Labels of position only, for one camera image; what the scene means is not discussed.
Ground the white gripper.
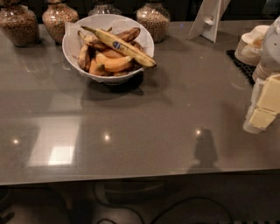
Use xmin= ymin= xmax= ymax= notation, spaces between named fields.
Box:
xmin=243 ymin=74 xmax=280 ymax=134

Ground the long yellow-green stickered banana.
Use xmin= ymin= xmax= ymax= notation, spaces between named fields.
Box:
xmin=81 ymin=26 xmax=157 ymax=67

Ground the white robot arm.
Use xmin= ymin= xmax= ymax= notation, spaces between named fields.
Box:
xmin=243 ymin=17 xmax=280 ymax=134

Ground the brown banana at back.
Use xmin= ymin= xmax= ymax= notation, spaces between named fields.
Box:
xmin=117 ymin=27 xmax=141 ymax=42

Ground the orange-yellow banana in bowl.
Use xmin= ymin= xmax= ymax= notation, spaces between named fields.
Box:
xmin=95 ymin=52 xmax=132 ymax=72

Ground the brown spotted banana left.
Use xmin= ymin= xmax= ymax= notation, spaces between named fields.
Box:
xmin=78 ymin=45 xmax=91 ymax=71

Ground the white ceramic bowl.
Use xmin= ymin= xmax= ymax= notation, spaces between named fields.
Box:
xmin=61 ymin=13 xmax=156 ymax=86

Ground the black rubber mat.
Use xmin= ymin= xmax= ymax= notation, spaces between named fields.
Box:
xmin=226 ymin=50 xmax=256 ymax=86

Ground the stack of white paper bowls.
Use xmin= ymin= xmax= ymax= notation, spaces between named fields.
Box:
xmin=234 ymin=25 xmax=269 ymax=67

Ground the white folded card stand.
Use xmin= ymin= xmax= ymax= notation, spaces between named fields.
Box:
xmin=187 ymin=0 xmax=231 ymax=43

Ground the glass jar of grains far-left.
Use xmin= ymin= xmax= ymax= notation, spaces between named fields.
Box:
xmin=0 ymin=0 xmax=39 ymax=47

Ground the black cable under table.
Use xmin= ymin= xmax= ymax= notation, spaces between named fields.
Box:
xmin=93 ymin=180 xmax=235 ymax=224

